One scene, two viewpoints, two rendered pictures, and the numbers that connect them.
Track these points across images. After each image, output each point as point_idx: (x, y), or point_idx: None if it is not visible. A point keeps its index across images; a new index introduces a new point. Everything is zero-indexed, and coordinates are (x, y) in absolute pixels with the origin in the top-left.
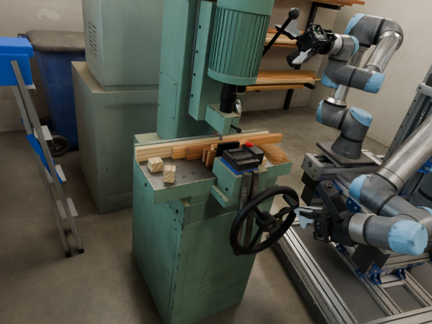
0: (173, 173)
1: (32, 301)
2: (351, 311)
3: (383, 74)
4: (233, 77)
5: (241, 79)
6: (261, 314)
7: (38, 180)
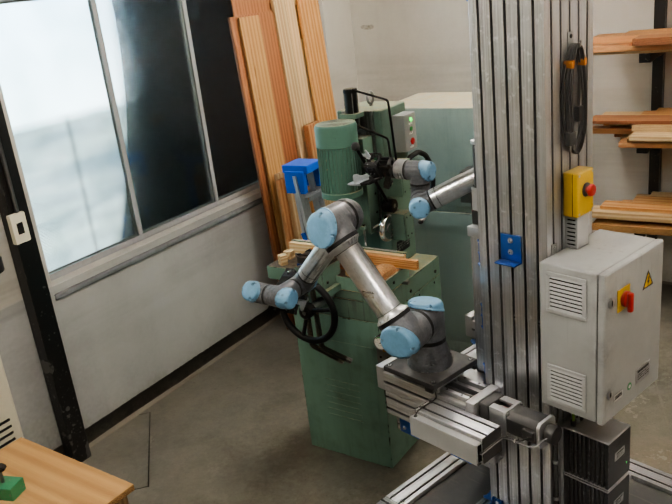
0: (280, 258)
1: (279, 378)
2: (420, 503)
3: (419, 199)
4: (323, 193)
5: (326, 195)
6: (390, 486)
7: None
